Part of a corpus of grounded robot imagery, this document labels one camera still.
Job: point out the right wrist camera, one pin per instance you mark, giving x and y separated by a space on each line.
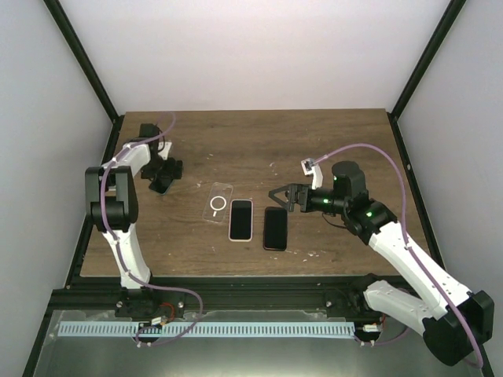
312 169

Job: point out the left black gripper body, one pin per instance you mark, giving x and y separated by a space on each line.
156 168

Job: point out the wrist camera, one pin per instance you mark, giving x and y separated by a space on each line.
312 169
164 149

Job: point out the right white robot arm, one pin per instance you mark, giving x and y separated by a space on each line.
452 320

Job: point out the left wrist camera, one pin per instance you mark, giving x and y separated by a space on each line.
164 149

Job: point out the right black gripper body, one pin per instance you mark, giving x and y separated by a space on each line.
303 188

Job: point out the beige phone case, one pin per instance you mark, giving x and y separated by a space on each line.
240 220

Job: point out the black phone case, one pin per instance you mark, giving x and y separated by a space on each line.
275 229

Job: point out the clear magsafe phone case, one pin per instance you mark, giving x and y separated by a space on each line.
218 202

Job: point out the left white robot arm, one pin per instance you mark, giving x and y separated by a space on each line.
112 202

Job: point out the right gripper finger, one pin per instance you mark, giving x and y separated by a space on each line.
284 190
284 200

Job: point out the black aluminium frame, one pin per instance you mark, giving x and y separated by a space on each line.
247 293

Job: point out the light blue slotted cable duct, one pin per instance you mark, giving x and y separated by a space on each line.
120 329

